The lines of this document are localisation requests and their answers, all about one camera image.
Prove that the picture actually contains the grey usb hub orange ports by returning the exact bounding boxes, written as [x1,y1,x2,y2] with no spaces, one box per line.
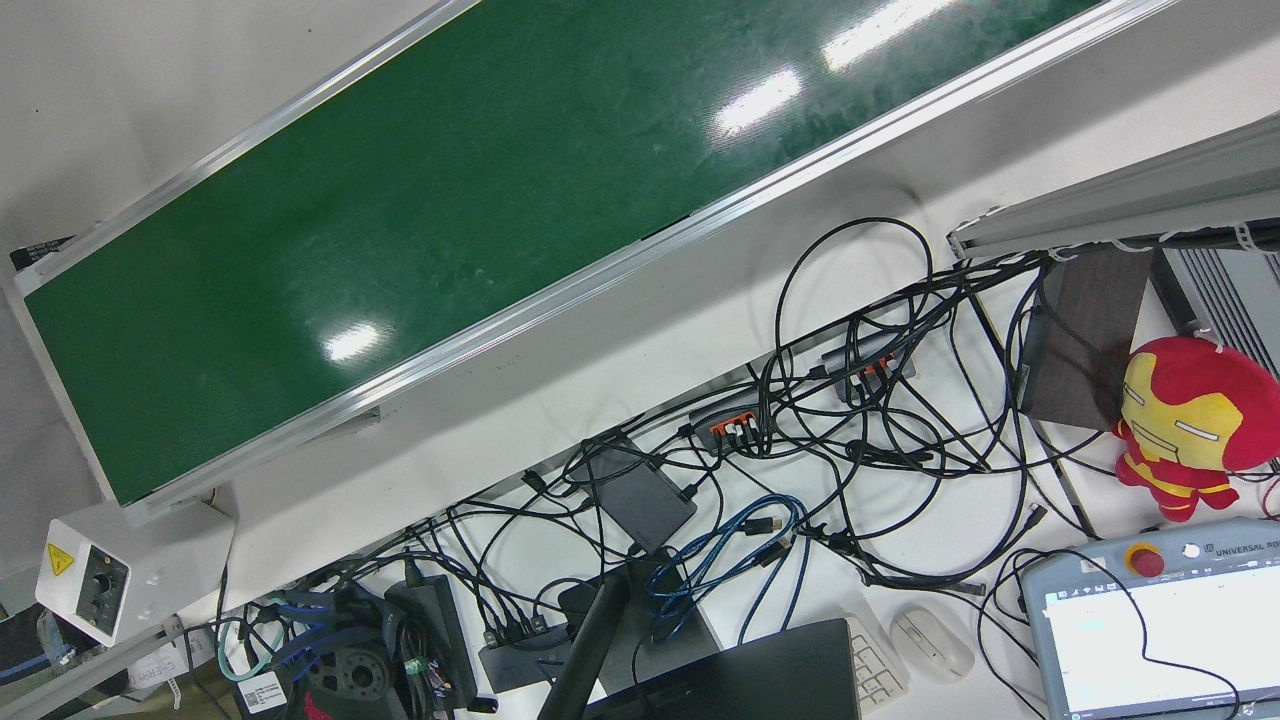
[688,388,779,453]
[820,331,918,404]

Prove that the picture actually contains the black rectangular power adapter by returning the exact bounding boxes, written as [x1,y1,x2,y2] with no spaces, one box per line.
[566,434,699,553]

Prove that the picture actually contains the green conveyor belt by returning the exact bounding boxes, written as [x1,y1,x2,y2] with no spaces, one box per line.
[8,0,1181,511]

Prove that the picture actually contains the black docking hub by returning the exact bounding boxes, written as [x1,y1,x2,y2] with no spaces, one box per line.
[478,625,573,694]

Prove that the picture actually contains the black laptop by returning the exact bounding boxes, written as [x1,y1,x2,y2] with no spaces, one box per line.
[583,618,863,720]

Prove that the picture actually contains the black power brick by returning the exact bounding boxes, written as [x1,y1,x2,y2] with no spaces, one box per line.
[385,576,481,713]

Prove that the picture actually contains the white keyboard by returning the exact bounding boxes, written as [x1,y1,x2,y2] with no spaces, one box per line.
[843,613,911,715]

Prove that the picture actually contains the white computer mouse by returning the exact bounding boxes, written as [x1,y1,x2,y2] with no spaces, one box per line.
[890,607,976,684]

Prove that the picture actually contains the dark brown box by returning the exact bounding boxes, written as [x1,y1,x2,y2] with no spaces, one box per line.
[1019,245,1154,432]

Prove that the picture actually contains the grey aluminium profile beam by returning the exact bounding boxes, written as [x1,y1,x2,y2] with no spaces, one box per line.
[947,112,1280,262]

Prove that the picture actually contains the red yellow plush toy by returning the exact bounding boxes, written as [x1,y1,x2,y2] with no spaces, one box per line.
[1112,337,1280,523]

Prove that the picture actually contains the white conveyor control box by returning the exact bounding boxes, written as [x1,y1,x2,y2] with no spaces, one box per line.
[35,500,236,648]

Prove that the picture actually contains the grey robot teach pendant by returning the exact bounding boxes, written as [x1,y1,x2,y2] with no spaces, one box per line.
[1021,517,1280,720]

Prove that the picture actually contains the grey ribbed metal case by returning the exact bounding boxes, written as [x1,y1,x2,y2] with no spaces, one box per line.
[1150,246,1280,379]

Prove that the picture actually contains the blue coiled cable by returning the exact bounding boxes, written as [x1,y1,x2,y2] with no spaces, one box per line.
[647,494,813,643]

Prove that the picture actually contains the black looped cable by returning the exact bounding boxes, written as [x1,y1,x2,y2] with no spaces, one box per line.
[774,217,936,421]

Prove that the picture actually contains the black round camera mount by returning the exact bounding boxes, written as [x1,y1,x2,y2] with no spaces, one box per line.
[303,640,409,720]

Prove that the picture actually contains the teal cable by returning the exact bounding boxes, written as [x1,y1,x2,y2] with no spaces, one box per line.
[217,617,291,684]

